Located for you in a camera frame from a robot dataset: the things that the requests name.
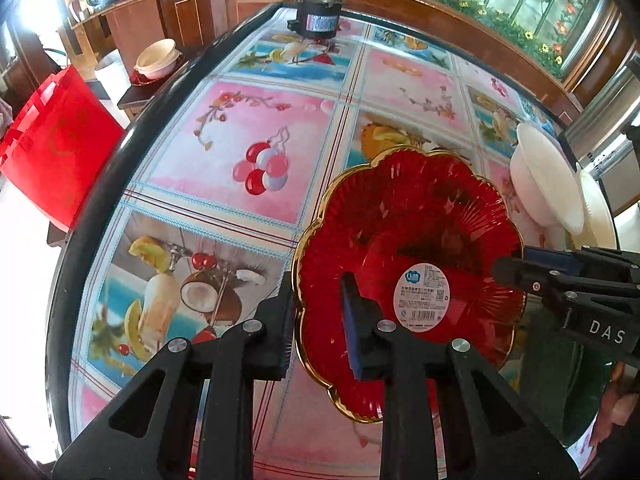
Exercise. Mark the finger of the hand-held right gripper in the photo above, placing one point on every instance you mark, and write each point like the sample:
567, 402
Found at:
550, 257
520, 272

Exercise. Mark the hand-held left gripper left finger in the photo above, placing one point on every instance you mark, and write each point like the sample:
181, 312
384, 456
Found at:
280, 330

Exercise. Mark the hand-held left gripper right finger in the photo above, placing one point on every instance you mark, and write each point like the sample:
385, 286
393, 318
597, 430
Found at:
352, 330

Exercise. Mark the cream round plate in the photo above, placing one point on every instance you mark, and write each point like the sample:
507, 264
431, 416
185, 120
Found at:
597, 220

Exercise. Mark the red gold-rimmed scalloped plate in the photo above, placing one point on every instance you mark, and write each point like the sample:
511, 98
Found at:
425, 220

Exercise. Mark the white bowl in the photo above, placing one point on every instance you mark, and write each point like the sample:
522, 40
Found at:
540, 180

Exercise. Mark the stainless steel thermos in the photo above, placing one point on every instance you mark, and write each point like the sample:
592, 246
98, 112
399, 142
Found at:
610, 125

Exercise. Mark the printed fruit tablecloth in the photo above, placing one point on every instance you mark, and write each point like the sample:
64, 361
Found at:
225, 125

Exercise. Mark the dark wooden stool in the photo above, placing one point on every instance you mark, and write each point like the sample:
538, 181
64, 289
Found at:
142, 97

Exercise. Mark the cream stacked bowl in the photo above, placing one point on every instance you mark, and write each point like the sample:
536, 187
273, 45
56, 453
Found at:
156, 50
160, 71

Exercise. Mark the small red plate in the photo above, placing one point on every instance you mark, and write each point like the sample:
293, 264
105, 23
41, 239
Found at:
140, 79

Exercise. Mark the red shopping bag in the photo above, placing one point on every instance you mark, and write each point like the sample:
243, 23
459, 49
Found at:
55, 150

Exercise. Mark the black electric motor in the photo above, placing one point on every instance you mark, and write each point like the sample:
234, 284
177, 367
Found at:
315, 17

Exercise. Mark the wooden sideboard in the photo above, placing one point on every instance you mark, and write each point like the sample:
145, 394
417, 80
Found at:
190, 15

